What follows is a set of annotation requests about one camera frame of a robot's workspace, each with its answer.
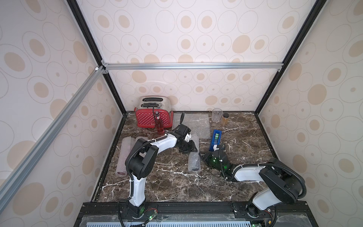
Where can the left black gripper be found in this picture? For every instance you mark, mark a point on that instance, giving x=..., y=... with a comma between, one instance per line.
x=186, y=144

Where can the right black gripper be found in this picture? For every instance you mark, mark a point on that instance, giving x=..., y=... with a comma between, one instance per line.
x=217, y=154

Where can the blue tape dispenser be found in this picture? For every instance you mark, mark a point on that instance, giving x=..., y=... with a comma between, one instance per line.
x=215, y=139

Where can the single bubble wrap sheet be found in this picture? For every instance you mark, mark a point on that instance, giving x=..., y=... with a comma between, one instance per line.
x=125, y=149

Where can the purple drink bottle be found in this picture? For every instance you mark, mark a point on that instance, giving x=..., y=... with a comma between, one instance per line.
x=194, y=162

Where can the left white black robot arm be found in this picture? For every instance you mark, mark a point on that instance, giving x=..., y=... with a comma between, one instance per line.
x=142, y=158

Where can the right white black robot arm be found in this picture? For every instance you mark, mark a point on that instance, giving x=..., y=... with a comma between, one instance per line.
x=284, y=185

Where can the red drink bottle back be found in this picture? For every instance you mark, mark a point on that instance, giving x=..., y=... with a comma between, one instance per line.
x=159, y=124

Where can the brown spice jar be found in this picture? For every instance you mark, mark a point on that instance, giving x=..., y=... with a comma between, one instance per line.
x=224, y=119

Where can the clear drinking glass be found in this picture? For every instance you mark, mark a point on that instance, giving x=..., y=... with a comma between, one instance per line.
x=217, y=114

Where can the red perforated plastic basket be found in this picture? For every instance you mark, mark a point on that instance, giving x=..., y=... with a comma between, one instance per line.
x=146, y=117

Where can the silver toaster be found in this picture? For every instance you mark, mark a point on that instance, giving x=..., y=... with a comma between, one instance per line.
x=156, y=102

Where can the horizontal aluminium bar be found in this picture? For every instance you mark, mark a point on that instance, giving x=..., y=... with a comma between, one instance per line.
x=191, y=66

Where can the left diagonal aluminium bar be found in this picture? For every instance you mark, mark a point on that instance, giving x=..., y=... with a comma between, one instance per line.
x=28, y=163

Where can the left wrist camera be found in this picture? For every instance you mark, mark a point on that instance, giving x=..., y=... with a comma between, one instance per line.
x=188, y=137

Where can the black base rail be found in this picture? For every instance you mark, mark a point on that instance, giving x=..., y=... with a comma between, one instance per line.
x=111, y=208

